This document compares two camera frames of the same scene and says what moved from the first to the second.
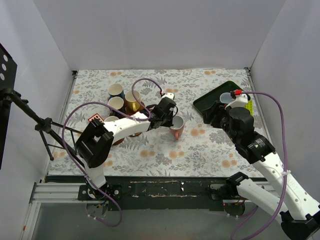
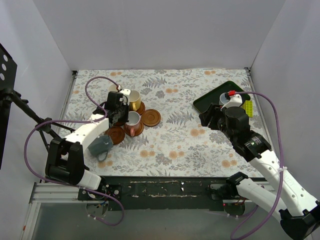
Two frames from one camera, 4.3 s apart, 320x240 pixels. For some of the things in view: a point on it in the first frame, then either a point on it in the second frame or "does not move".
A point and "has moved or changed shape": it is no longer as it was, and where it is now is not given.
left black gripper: x=166 y=120 → x=119 y=117
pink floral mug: x=178 y=122 has moved or changed shape
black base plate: x=159 y=193 does not move
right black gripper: x=212 y=113 does not move
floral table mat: x=203 y=149 does not move
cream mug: x=131 y=103 does not move
